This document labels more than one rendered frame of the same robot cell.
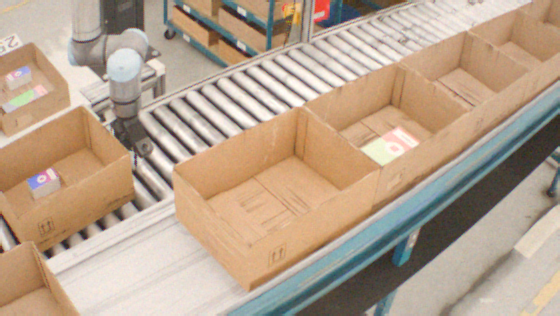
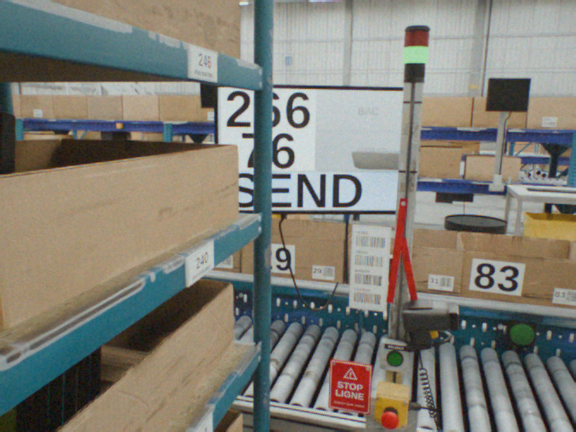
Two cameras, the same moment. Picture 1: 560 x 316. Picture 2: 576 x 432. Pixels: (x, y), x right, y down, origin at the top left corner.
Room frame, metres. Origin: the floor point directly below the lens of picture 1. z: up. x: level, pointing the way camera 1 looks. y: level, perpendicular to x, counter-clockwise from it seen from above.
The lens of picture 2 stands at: (2.93, 0.72, 1.48)
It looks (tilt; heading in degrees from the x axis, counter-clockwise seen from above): 12 degrees down; 239
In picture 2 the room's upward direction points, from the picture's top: 1 degrees clockwise
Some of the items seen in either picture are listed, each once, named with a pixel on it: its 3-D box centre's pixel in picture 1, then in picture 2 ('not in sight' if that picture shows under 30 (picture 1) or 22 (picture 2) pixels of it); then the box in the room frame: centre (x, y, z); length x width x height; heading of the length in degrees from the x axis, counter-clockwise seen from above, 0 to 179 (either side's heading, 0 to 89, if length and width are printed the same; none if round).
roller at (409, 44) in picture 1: (415, 50); (276, 359); (2.23, -0.51, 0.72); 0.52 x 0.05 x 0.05; 43
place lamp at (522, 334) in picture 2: not in sight; (521, 334); (1.55, -0.14, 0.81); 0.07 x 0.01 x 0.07; 133
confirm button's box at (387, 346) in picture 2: not in sight; (395, 356); (2.19, -0.03, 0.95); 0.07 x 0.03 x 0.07; 133
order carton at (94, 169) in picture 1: (55, 178); not in sight; (1.21, 0.64, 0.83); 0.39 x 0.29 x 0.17; 137
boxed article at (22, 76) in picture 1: (18, 78); not in sight; (1.77, 1.01, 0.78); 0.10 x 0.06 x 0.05; 135
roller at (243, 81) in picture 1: (281, 111); (524, 398); (1.74, 0.01, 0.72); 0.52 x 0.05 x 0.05; 43
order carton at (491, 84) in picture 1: (464, 86); (404, 257); (1.65, -0.57, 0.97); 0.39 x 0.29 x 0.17; 133
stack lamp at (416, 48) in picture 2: not in sight; (416, 48); (2.17, -0.05, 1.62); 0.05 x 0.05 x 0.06
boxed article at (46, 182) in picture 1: (43, 184); not in sight; (1.24, 0.70, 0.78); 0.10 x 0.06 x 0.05; 134
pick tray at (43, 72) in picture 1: (19, 86); not in sight; (1.69, 0.97, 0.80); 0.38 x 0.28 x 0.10; 45
